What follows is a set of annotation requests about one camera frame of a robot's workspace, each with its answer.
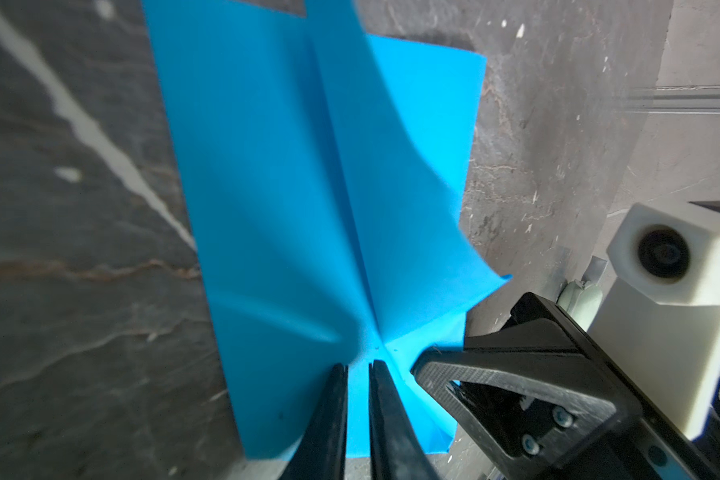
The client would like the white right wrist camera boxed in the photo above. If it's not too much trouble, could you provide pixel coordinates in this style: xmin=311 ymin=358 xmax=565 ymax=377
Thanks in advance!
xmin=588 ymin=200 xmax=720 ymax=440

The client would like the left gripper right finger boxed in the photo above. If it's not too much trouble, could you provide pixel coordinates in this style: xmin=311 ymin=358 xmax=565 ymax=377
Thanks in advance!
xmin=368 ymin=360 xmax=439 ymax=480

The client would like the blue square paper sheet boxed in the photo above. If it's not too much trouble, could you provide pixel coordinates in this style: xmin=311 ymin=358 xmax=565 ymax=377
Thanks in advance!
xmin=143 ymin=1 xmax=505 ymax=460

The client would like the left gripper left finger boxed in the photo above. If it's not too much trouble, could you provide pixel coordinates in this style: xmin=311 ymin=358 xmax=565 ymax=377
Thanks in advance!
xmin=279 ymin=364 xmax=348 ymax=480

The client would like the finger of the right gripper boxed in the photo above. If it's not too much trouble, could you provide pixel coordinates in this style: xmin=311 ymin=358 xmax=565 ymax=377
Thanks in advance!
xmin=411 ymin=292 xmax=644 ymax=479

